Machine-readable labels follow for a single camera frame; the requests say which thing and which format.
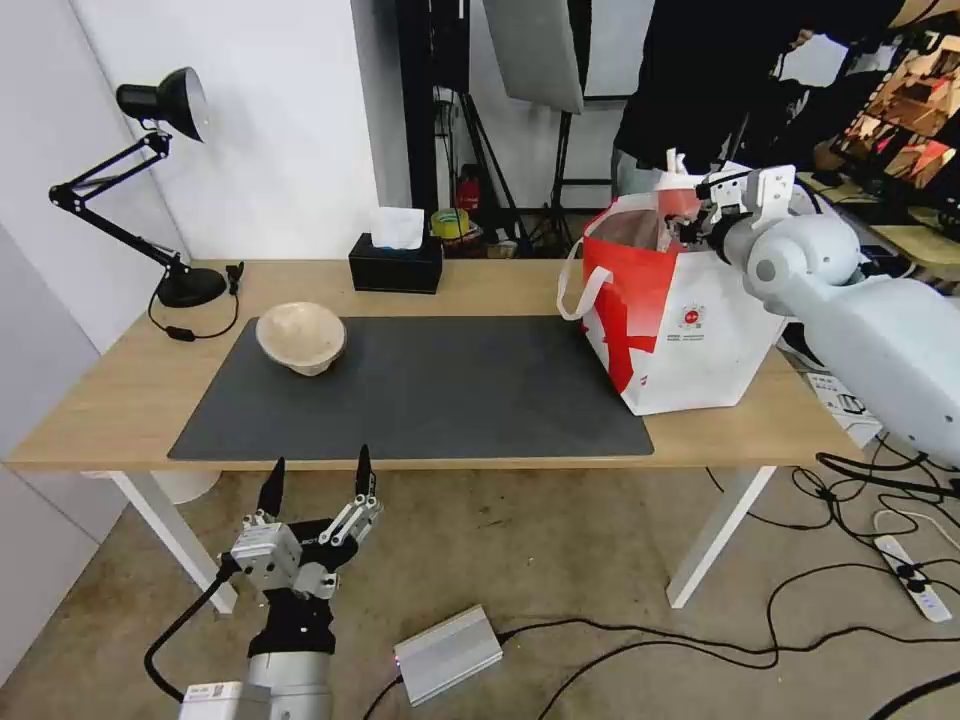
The wooden table with white legs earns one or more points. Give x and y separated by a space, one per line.
487 292

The black light stand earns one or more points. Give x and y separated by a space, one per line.
564 150

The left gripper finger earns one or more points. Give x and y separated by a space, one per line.
365 480
273 491

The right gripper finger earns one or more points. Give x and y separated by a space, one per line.
679 220
691 234

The white tissue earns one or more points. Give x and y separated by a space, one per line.
397 225

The computer monitor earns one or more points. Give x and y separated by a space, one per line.
907 112

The small black clip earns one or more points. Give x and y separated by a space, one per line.
236 276

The white printed paper sheet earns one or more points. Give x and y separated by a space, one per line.
832 390

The black metal rack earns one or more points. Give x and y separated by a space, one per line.
416 112

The yellow green tape roll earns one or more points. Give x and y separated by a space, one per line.
448 223

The person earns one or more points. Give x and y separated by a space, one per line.
690 75

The red canister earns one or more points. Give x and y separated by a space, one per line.
469 191

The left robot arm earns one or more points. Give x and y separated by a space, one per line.
289 686

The black tissue box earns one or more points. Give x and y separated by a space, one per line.
394 271

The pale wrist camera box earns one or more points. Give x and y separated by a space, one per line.
721 191
264 556

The pale wooden side desk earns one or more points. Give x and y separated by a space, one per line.
915 247

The crumpled beige paper bowl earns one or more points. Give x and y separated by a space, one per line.
300 337

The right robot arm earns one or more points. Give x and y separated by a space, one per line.
862 330

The black desk mat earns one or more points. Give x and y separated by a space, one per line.
450 390

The black desk lamp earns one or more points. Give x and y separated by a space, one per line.
187 289

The silver power supply box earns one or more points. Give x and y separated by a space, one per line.
448 654

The red white takeout bag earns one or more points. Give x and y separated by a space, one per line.
690 352

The white power strip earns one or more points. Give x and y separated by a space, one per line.
911 577

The grey softbox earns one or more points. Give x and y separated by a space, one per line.
540 52

